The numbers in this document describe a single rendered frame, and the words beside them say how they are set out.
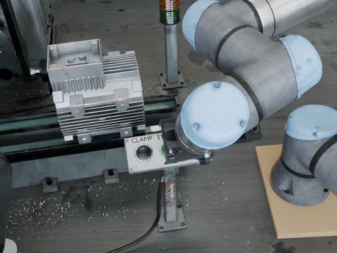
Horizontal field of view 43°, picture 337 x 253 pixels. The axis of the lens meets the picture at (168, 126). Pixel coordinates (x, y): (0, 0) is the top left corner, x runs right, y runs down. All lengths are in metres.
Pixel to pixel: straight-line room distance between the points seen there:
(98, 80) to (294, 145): 0.46
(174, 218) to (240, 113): 0.60
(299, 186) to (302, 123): 0.18
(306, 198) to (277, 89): 0.58
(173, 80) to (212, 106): 0.95
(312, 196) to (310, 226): 0.07
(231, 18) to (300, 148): 0.44
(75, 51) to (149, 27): 0.73
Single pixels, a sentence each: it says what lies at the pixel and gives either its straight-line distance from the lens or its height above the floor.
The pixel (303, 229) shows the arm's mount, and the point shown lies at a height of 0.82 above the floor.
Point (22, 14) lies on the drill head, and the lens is 1.34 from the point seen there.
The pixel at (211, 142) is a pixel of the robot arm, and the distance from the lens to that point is 0.49.
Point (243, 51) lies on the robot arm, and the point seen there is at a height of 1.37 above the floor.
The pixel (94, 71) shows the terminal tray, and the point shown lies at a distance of 0.97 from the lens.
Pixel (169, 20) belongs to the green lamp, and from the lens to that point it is 1.30.
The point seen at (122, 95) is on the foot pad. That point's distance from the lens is 0.97.
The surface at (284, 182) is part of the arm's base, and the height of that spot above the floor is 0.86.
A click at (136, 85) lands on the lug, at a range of 0.98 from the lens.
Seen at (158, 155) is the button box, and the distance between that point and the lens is 0.85.
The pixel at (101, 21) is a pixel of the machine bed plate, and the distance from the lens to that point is 1.82.
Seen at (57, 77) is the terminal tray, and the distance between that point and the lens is 0.98.
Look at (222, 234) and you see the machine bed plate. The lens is 1.05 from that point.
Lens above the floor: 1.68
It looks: 43 degrees down
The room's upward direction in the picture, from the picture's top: 2 degrees counter-clockwise
